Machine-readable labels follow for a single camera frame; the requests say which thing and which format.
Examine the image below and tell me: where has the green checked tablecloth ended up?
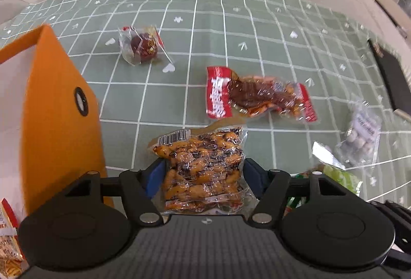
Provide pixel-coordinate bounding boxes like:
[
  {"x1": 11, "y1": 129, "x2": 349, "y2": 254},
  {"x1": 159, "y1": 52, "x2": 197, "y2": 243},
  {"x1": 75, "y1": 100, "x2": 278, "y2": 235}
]
[{"x1": 0, "y1": 0, "x2": 411, "y2": 202}]

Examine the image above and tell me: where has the red clear meat snack packet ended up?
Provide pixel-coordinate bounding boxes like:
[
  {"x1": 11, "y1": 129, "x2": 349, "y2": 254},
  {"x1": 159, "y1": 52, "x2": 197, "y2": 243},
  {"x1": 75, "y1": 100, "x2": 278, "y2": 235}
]
[{"x1": 205, "y1": 66, "x2": 318, "y2": 123}]

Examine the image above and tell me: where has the clear red date packet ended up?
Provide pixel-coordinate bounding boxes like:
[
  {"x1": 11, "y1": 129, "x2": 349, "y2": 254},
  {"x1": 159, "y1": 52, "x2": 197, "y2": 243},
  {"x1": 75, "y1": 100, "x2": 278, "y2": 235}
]
[{"x1": 118, "y1": 26, "x2": 175, "y2": 67}]

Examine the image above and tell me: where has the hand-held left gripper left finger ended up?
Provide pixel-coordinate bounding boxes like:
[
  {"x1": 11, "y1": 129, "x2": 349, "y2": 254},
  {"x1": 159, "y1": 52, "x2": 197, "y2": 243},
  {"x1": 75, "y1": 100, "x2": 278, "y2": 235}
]
[{"x1": 61, "y1": 158, "x2": 168, "y2": 226}]

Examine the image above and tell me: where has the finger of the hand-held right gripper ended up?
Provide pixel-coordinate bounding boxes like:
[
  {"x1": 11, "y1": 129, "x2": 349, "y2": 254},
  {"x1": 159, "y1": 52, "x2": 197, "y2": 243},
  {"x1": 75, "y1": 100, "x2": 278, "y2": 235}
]
[{"x1": 369, "y1": 200, "x2": 411, "y2": 226}]

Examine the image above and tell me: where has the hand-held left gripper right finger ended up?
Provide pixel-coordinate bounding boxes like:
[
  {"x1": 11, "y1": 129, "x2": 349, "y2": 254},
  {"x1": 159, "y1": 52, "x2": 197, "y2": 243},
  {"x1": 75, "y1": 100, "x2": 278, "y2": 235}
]
[{"x1": 242, "y1": 158, "x2": 351, "y2": 224}]

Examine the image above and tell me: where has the light green snack packet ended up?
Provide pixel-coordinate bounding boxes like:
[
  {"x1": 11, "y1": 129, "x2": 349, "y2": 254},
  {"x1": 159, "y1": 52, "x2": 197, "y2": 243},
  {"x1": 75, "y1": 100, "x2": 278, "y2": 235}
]
[{"x1": 287, "y1": 141, "x2": 362, "y2": 215}]

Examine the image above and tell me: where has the black notebook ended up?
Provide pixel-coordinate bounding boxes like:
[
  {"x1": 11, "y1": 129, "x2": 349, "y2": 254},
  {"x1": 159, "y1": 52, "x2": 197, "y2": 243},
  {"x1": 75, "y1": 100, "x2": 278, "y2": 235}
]
[{"x1": 368, "y1": 39, "x2": 411, "y2": 121}]

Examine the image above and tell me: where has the orange cardboard box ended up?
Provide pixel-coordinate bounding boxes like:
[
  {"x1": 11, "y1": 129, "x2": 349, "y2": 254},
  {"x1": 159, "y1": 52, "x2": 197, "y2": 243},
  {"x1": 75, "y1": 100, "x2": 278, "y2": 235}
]
[{"x1": 0, "y1": 24, "x2": 109, "y2": 279}]

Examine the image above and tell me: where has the clear packet of white balls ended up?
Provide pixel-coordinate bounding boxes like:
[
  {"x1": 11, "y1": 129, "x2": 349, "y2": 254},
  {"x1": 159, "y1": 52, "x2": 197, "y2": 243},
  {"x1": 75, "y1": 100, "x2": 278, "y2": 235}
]
[{"x1": 334, "y1": 102, "x2": 382, "y2": 170}]

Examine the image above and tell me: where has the orange peanut snack packet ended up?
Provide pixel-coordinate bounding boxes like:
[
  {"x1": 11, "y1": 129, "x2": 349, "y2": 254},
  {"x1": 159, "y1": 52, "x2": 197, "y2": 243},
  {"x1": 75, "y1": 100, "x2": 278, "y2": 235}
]
[{"x1": 148, "y1": 126, "x2": 248, "y2": 215}]

